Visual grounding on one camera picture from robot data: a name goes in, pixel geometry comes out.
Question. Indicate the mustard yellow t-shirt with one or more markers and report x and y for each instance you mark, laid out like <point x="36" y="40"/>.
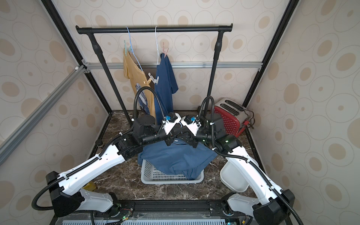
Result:
<point x="137" y="79"/>

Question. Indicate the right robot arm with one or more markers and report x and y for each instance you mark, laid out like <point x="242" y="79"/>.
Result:
<point x="228" y="146"/>

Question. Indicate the grey plastic clothespin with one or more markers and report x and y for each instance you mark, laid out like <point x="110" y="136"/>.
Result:
<point x="152" y="79"/>

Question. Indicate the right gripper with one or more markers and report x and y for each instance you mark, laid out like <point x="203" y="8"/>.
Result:
<point x="190" y="136"/>

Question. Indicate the yellow object on table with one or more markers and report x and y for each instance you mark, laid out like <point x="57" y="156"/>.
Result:
<point x="91" y="186"/>

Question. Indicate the white plastic basket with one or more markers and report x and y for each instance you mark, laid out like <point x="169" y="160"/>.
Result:
<point x="151" y="176"/>

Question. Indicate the pale blue wire hanger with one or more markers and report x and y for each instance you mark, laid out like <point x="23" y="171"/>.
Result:
<point x="132" y="50"/>

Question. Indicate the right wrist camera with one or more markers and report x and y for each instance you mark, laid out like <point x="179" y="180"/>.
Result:
<point x="191" y="123"/>

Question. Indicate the white plastic bin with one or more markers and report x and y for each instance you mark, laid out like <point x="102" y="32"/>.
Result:
<point x="232" y="178"/>

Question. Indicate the pink plastic clothespin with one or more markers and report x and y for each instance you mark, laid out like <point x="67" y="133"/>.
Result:
<point x="165" y="49"/>

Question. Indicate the light blue t-shirt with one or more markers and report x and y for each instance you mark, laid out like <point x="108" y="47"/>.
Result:
<point x="178" y="158"/>

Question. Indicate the red polka dot toaster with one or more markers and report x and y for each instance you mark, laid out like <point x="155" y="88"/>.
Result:
<point x="235" y="116"/>

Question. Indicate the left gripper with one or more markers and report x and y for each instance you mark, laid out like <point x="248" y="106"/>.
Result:
<point x="172" y="134"/>

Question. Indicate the white wire hanger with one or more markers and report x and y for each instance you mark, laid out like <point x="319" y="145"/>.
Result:
<point x="157" y="48"/>

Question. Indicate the navy blue t-shirt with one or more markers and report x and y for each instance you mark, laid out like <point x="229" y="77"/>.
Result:
<point x="167" y="85"/>

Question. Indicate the teal plastic clothespin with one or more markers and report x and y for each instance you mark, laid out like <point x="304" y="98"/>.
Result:
<point x="125" y="48"/>

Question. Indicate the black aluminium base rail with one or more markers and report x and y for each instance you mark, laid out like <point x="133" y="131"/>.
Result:
<point x="171" y="208"/>

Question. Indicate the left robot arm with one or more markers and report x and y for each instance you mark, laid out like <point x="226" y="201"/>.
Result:
<point x="143" y="132"/>

